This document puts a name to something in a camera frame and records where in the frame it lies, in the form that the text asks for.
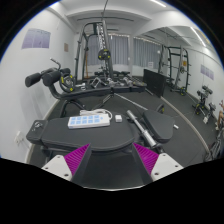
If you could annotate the small white charger block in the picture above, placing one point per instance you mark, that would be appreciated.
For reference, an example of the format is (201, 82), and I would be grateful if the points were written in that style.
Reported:
(118, 118)

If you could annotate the small brown wall sign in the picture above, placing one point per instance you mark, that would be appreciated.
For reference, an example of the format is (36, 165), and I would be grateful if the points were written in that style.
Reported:
(66, 47)

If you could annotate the black padded gym bench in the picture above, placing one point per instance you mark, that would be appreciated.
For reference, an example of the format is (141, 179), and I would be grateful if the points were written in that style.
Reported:
(93, 137)

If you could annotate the white ceiling light strip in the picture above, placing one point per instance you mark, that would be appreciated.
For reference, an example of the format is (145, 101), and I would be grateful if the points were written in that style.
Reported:
(158, 3)
(197, 36)

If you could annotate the black squat rack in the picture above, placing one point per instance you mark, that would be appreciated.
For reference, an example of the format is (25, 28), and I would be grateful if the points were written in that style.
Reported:
(182, 70)

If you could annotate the black exercise machine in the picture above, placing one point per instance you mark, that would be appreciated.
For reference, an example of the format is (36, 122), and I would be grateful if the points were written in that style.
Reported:
(203, 103)

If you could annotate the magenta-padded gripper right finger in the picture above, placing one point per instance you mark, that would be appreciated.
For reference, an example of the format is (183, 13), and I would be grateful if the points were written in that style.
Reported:
(147, 158)

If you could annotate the silver bench adjustment knob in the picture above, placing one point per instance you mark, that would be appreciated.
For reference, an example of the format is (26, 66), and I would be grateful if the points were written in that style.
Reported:
(38, 125)

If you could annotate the white wall socket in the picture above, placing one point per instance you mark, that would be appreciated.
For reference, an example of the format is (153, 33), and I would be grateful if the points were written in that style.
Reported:
(18, 137)

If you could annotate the chrome dumbbells group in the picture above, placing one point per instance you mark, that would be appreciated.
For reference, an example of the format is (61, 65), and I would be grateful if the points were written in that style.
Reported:
(110, 81)

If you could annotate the grey window curtain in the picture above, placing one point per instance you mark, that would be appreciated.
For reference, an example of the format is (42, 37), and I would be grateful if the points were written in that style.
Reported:
(120, 50)
(146, 53)

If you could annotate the silver barbell bar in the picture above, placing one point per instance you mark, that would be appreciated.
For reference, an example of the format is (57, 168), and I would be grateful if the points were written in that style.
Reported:
(141, 128)

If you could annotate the white power strip blue sockets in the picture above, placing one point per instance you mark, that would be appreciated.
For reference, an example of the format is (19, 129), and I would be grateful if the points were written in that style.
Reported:
(88, 121)

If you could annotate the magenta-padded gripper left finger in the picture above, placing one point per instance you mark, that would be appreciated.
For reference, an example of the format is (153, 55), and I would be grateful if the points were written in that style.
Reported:
(76, 159)

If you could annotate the small purple wall poster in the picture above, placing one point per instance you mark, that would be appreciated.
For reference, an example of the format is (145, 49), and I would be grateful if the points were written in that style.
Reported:
(207, 72)

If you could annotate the person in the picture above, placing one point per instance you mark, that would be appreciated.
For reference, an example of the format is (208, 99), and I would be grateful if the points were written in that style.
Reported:
(220, 116)

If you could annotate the black bench with roller pads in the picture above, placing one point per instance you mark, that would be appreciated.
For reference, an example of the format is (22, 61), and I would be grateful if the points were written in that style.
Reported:
(100, 93)

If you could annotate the black weight plate yellow marks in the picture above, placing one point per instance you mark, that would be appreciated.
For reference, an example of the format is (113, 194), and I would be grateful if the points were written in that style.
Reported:
(104, 54)
(67, 83)

